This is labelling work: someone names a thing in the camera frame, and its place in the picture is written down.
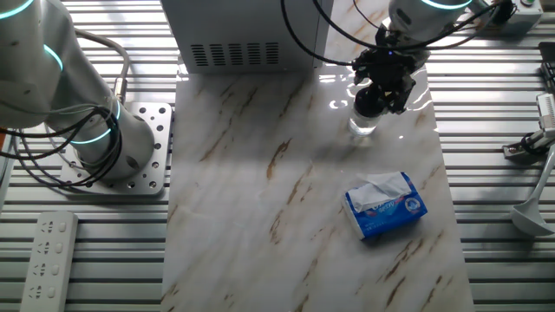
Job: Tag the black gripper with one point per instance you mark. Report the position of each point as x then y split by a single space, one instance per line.
392 67

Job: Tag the black jar lid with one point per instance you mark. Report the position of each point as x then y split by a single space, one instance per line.
366 104

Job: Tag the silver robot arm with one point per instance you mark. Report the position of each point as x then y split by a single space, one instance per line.
34 65

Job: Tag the clear glass jar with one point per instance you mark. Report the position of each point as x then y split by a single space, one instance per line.
362 125

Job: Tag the blue tissue pack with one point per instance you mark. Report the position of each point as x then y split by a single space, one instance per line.
390 216

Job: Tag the silver metal box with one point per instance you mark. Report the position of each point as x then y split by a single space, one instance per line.
243 26

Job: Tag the white marble board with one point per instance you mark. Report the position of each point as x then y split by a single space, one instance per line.
260 195

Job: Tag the grey emergency stop box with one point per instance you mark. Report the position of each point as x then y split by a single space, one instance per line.
530 15

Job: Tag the white power strip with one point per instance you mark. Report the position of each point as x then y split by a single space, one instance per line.
47 260

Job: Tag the wrist camera with metal bracket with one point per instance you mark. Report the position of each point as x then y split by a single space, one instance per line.
503 12

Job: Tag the small metal angle bracket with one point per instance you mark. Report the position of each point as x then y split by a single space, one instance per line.
513 151

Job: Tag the silver depth camera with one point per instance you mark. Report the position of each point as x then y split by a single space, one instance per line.
547 110

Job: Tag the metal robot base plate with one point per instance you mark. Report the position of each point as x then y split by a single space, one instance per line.
160 130

